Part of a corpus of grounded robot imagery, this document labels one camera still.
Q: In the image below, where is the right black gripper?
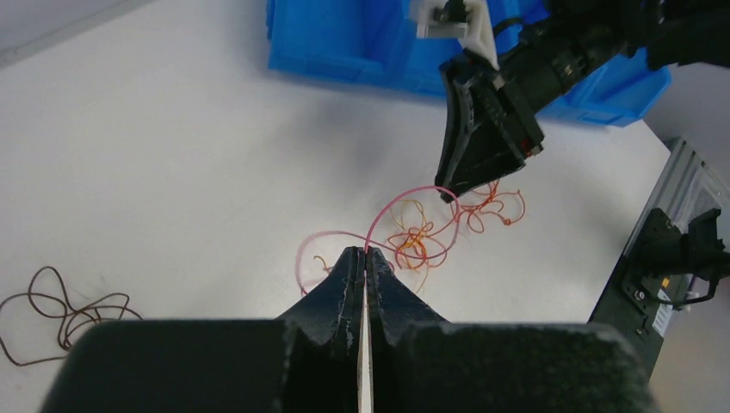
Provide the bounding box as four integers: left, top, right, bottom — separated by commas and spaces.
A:
435, 22, 625, 203

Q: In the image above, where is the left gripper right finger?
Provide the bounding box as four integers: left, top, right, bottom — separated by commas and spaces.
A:
365, 248, 446, 365

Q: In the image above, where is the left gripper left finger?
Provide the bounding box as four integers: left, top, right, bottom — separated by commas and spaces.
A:
279, 247, 365, 363

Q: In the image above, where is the yellow cable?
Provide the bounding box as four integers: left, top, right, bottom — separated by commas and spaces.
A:
313, 199, 440, 294

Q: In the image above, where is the orange red cable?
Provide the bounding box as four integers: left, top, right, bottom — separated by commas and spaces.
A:
387, 179, 527, 272

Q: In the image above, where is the dark brown cable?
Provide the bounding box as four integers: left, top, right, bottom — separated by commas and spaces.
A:
0, 265, 144, 368

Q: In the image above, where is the blue compartment bin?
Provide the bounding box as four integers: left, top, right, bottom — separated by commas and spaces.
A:
266, 0, 671, 126

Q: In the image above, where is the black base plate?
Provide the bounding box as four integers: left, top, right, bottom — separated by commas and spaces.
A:
589, 208, 729, 374

